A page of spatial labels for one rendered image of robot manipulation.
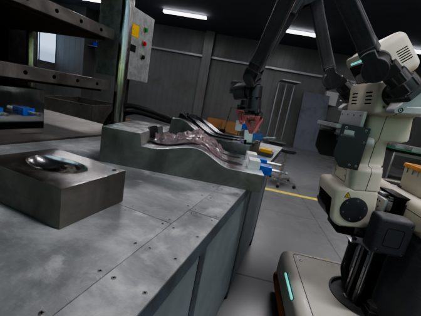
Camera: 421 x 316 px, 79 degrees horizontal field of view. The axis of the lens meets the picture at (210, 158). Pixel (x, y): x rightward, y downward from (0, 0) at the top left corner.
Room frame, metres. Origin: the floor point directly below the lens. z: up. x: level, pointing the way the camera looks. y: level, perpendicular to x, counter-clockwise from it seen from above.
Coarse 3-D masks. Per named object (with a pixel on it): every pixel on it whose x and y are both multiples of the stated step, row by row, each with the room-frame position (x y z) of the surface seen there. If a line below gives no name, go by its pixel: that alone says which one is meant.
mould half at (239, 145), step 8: (176, 120) 1.14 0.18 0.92; (184, 120) 1.13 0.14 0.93; (168, 128) 1.31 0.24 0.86; (176, 128) 1.14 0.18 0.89; (184, 128) 1.13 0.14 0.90; (192, 128) 1.11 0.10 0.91; (224, 136) 1.22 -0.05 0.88; (224, 144) 1.06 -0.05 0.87; (232, 144) 1.05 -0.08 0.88; (240, 144) 1.04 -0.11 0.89; (248, 144) 1.05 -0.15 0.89; (256, 144) 1.17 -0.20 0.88; (240, 152) 1.04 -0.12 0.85; (256, 152) 1.22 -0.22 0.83
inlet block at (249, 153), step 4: (248, 152) 0.91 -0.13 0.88; (252, 152) 0.92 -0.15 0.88; (248, 156) 0.90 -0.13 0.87; (252, 156) 0.90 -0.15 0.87; (256, 156) 0.89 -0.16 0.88; (260, 160) 0.90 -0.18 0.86; (264, 160) 0.90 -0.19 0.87; (272, 164) 0.91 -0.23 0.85; (276, 164) 0.91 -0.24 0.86; (280, 164) 0.91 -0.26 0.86
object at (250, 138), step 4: (244, 132) 1.09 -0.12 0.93; (248, 132) 1.08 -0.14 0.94; (244, 136) 1.08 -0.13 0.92; (248, 136) 1.08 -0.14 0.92; (252, 136) 1.08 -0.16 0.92; (256, 136) 1.07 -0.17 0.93; (260, 136) 1.07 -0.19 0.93; (264, 136) 1.08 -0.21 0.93; (248, 140) 1.08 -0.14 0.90; (252, 140) 1.08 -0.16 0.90; (260, 140) 1.09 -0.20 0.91
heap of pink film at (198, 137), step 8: (160, 136) 0.85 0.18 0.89; (168, 136) 0.83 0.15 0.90; (176, 136) 0.87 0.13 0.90; (184, 136) 0.91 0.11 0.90; (192, 136) 0.84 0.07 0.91; (200, 136) 0.90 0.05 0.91; (208, 136) 0.91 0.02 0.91; (168, 144) 0.79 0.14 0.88; (176, 144) 0.79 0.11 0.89; (200, 144) 0.79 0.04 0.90; (208, 144) 0.80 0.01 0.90; (216, 144) 0.90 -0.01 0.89; (216, 152) 0.80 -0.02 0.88; (224, 152) 0.92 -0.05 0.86; (224, 160) 0.80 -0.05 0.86
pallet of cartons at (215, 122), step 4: (208, 120) 8.70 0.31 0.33; (212, 120) 8.69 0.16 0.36; (216, 120) 8.67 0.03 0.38; (220, 120) 8.66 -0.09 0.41; (224, 120) 8.64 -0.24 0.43; (228, 120) 8.95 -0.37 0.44; (212, 124) 8.68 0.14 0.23; (216, 124) 8.67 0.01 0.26; (220, 124) 8.66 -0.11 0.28; (224, 124) 8.22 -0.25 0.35; (228, 124) 8.21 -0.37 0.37; (232, 124) 8.20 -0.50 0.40; (228, 128) 8.21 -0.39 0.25; (232, 128) 8.19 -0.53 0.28; (232, 132) 8.19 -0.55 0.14; (236, 132) 8.18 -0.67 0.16
